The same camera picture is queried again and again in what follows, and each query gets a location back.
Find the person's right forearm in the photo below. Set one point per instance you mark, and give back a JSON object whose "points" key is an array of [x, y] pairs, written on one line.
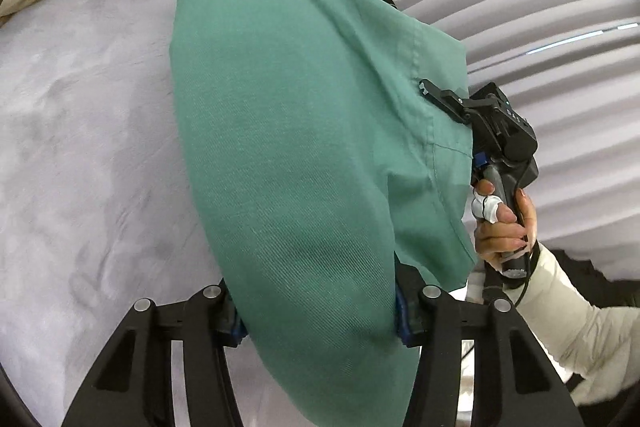
{"points": [[585, 332]]}

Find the green garment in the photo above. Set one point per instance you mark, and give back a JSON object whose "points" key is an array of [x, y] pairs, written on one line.
{"points": [[300, 157]]}

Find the person's right hand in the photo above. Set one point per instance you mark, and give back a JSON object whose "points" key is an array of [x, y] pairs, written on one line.
{"points": [[500, 237]]}

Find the dark cloth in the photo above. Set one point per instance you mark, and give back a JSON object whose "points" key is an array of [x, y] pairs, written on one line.
{"points": [[600, 272]]}

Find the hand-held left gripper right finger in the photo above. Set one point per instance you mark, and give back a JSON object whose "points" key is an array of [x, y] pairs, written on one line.
{"points": [[404, 319]]}

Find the lilac bed sheet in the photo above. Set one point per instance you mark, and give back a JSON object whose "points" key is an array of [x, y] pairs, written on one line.
{"points": [[75, 157]]}

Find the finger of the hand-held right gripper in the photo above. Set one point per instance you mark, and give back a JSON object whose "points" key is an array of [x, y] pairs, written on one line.
{"points": [[445, 99]]}

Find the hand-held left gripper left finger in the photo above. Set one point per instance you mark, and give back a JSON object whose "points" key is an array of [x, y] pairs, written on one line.
{"points": [[231, 327]]}

